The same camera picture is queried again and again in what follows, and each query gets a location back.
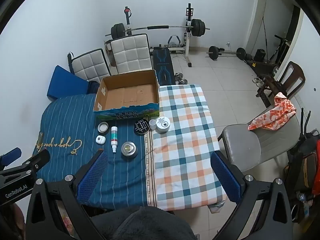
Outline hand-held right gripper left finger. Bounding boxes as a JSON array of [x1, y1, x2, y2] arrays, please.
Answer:
[[25, 150, 109, 240]]

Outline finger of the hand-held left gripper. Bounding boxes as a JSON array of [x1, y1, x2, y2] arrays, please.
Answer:
[[0, 147, 22, 167], [15, 149, 51, 178]]

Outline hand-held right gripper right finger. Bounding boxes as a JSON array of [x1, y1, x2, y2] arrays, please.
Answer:
[[210, 151, 293, 240]]

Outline cardboard box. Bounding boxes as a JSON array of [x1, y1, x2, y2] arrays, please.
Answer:
[[93, 69, 160, 119]]

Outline grey chair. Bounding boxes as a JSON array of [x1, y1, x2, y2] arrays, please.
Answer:
[[218, 109, 301, 173]]

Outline white spray bottle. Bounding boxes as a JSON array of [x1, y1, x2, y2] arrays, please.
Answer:
[[111, 126, 118, 155]]

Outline silver round tin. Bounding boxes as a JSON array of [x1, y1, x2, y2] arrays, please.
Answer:
[[121, 141, 138, 158]]

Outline blue striped blanket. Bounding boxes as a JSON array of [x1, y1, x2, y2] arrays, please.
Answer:
[[32, 94, 157, 212]]

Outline plaid blanket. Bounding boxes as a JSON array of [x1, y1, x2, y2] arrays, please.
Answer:
[[146, 84, 230, 212]]

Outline black fleece clothing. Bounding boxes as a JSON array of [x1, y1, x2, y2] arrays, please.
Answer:
[[91, 205, 198, 240]]

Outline black round tin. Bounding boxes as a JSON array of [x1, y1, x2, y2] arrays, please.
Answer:
[[133, 119, 151, 136]]

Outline black and orange backpack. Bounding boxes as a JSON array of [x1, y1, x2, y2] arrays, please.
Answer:
[[283, 129, 320, 223]]

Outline orange floral cloth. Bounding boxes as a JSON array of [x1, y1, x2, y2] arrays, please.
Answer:
[[248, 92, 297, 131]]

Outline blue folded mat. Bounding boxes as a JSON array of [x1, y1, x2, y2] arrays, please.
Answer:
[[47, 65, 88, 102]]

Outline white round jar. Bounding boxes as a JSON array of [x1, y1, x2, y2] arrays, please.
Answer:
[[155, 117, 171, 133]]

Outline dark blue bag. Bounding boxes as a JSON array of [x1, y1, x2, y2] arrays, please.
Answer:
[[86, 80, 101, 95]]

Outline dark wooden chair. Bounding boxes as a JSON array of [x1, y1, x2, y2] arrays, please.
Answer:
[[255, 61, 306, 108]]

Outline small barbell with black plates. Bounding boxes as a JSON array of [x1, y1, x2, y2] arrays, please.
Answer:
[[206, 45, 247, 61]]

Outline black box speaker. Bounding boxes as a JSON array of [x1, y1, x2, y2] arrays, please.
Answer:
[[255, 49, 267, 62]]

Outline black weight bench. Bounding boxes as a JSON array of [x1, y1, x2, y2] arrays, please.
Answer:
[[152, 45, 176, 86]]

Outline white barbell rack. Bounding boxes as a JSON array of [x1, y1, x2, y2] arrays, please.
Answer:
[[123, 3, 195, 68]]

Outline grey exercise handle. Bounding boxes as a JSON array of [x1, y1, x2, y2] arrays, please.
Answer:
[[167, 35, 181, 47]]

